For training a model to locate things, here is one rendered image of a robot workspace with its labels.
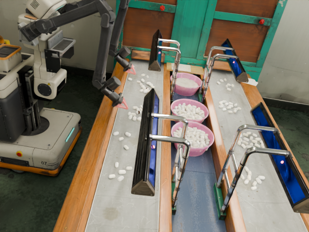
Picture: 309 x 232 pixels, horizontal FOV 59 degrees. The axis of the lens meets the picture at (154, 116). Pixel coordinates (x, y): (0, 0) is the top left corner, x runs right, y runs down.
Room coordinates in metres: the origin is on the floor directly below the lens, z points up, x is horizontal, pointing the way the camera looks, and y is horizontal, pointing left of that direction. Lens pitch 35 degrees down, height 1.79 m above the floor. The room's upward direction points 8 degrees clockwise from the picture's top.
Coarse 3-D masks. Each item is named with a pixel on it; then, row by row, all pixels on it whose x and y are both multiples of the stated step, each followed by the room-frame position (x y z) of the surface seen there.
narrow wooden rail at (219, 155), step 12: (216, 120) 1.54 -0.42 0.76; (216, 132) 1.41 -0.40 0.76; (216, 144) 1.29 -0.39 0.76; (216, 156) 1.21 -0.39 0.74; (216, 168) 1.15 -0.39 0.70; (228, 168) 1.09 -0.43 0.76; (228, 216) 0.82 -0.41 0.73; (240, 216) 0.80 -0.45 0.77; (228, 228) 0.77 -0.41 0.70; (240, 228) 0.74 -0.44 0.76
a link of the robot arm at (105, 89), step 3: (105, 84) 1.45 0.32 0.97; (102, 87) 1.45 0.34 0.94; (105, 87) 1.43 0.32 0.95; (108, 87) 1.44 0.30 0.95; (102, 90) 1.43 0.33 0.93; (105, 90) 1.42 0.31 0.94; (108, 90) 1.43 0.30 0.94; (111, 90) 1.44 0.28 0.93; (105, 93) 1.42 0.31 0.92; (108, 93) 1.43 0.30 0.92
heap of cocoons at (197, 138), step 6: (174, 132) 1.37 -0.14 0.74; (180, 132) 1.39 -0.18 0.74; (192, 132) 1.41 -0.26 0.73; (198, 132) 1.41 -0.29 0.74; (204, 132) 1.42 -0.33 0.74; (186, 138) 1.33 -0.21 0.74; (192, 138) 1.35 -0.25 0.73; (198, 138) 1.35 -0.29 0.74; (204, 138) 1.38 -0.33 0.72; (192, 144) 1.30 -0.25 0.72; (198, 144) 1.30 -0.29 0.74; (204, 144) 1.30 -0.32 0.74
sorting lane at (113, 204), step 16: (144, 64) 2.31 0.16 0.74; (128, 80) 1.97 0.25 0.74; (144, 80) 2.01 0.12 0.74; (160, 80) 2.05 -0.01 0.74; (128, 96) 1.72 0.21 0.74; (160, 96) 1.79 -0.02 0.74; (160, 112) 1.58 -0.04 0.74; (128, 128) 1.35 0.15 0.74; (160, 128) 1.39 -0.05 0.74; (112, 144) 1.18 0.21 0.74; (128, 144) 1.20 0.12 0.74; (160, 144) 1.24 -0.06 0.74; (112, 160) 1.05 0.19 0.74; (128, 160) 1.07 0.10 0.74; (128, 176) 0.96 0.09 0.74; (96, 192) 0.83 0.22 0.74; (112, 192) 0.85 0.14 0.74; (128, 192) 0.86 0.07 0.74; (96, 208) 0.75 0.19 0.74; (112, 208) 0.76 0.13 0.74; (128, 208) 0.77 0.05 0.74; (144, 208) 0.79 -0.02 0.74; (96, 224) 0.67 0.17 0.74; (112, 224) 0.68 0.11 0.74; (128, 224) 0.69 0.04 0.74; (144, 224) 0.71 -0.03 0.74
